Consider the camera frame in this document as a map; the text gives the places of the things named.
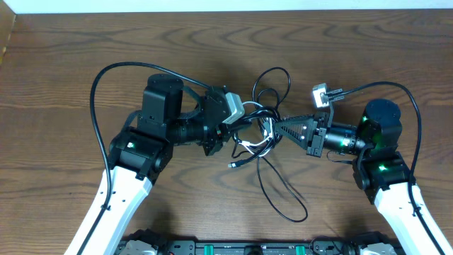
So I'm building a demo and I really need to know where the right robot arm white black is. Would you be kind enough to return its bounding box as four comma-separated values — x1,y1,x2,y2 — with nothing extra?
275,98,452,254

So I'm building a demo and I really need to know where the thin black cable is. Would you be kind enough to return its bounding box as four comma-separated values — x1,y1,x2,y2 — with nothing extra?
228,66,309,224

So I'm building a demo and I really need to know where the black and white cable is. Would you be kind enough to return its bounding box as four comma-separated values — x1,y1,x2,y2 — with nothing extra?
236,101,279,157

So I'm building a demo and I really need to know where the left camera black cable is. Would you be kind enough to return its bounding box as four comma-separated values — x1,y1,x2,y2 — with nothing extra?
76,62,213,255

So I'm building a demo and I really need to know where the camera black cable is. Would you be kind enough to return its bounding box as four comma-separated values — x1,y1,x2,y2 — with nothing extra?
76,62,213,255
328,81,447,255

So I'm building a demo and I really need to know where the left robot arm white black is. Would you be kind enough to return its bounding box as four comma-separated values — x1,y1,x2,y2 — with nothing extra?
66,74,247,254

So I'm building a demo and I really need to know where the right camera black cable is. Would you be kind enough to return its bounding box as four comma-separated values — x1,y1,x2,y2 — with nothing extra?
328,81,447,255

